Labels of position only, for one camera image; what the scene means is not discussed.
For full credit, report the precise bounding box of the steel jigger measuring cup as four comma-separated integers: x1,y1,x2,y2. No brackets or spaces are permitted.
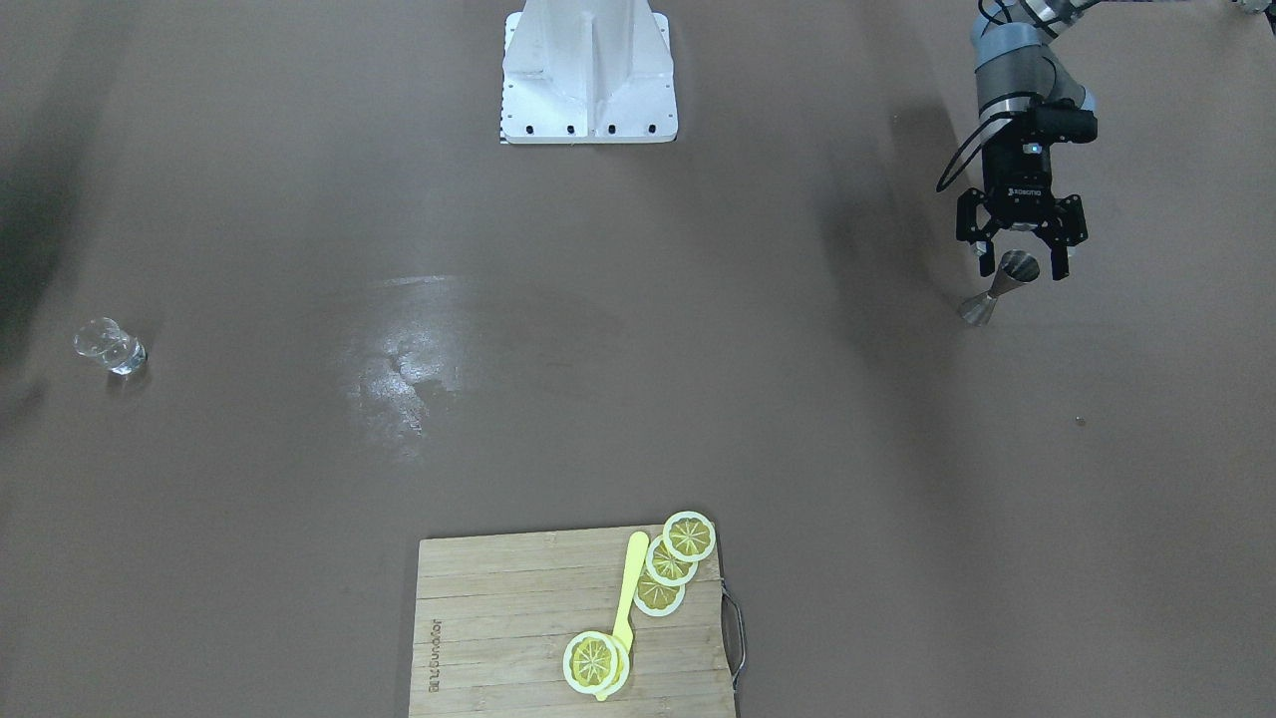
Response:
958,249,1041,326

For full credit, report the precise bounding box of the wooden cutting board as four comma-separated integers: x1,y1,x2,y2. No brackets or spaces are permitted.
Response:
410,527,740,717

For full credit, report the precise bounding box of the lemon slice row inner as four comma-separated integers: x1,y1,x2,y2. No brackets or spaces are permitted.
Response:
634,569,686,617

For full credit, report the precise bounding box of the yellow plastic knife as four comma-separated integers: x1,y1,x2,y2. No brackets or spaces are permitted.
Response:
610,531,649,658

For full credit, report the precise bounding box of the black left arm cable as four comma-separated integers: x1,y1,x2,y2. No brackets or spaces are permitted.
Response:
935,110,1011,194

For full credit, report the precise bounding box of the lemon slice row end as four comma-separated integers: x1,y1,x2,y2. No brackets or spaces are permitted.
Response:
662,511,717,562

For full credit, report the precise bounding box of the lemon slice under pair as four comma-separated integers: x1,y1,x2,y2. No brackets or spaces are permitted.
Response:
596,635,632,701

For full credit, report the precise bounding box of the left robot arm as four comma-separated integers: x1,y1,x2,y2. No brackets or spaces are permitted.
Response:
954,1,1099,281

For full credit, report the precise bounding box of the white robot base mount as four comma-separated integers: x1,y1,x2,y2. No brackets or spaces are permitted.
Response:
498,1,679,145

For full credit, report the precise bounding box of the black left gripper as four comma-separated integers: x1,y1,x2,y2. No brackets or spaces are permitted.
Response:
954,138,1088,281

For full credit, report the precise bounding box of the lemon slice top of pair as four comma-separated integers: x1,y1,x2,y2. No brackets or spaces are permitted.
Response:
561,630,618,696

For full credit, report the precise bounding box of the clear glass shaker cup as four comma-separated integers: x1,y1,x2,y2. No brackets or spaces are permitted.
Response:
73,318,148,376

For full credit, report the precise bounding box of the lemon slice row middle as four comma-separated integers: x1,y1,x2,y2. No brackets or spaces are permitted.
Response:
644,537,699,589

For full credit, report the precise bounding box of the lemon slice row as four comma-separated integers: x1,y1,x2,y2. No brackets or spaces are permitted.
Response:
634,569,686,617
644,537,699,589

